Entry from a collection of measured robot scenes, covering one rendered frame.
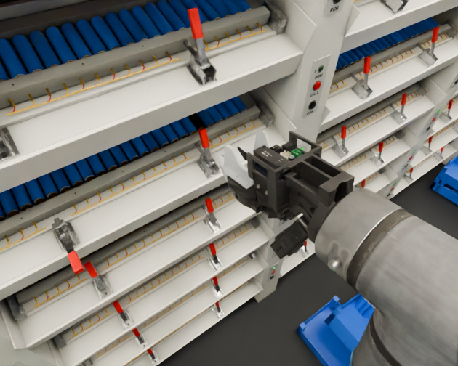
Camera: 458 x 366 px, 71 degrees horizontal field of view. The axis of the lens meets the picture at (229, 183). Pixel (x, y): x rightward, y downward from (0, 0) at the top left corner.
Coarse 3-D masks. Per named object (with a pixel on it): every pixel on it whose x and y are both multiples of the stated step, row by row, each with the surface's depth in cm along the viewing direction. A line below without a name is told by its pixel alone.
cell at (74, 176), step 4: (72, 164) 55; (64, 168) 54; (68, 168) 54; (72, 168) 54; (68, 172) 54; (72, 172) 54; (76, 172) 54; (68, 176) 54; (72, 176) 53; (76, 176) 54; (80, 176) 54; (72, 180) 53; (76, 180) 53; (80, 180) 54; (72, 184) 53
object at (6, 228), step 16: (256, 112) 66; (208, 128) 62; (224, 128) 63; (176, 144) 59; (192, 144) 60; (144, 160) 57; (160, 160) 58; (112, 176) 54; (128, 176) 56; (64, 192) 52; (80, 192) 52; (96, 192) 54; (112, 192) 54; (32, 208) 50; (48, 208) 50; (64, 208) 52; (0, 224) 48; (16, 224) 48; (32, 224) 50
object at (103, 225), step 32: (256, 96) 69; (256, 128) 67; (288, 128) 64; (160, 192) 57; (192, 192) 59; (96, 224) 53; (128, 224) 54; (0, 256) 48; (32, 256) 49; (64, 256) 50; (0, 288) 46
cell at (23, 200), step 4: (20, 184) 52; (12, 188) 51; (16, 188) 51; (20, 188) 51; (24, 188) 52; (12, 192) 51; (16, 192) 51; (20, 192) 51; (24, 192) 51; (16, 196) 50; (20, 196) 50; (24, 196) 51; (28, 196) 52; (16, 200) 51; (20, 200) 50; (24, 200) 50; (28, 200) 51; (20, 204) 50; (24, 204) 50; (28, 204) 51; (32, 204) 51; (20, 208) 50
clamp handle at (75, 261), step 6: (66, 234) 49; (66, 240) 48; (66, 246) 48; (72, 246) 48; (72, 252) 47; (72, 258) 46; (78, 258) 46; (72, 264) 45; (78, 264) 45; (78, 270) 45
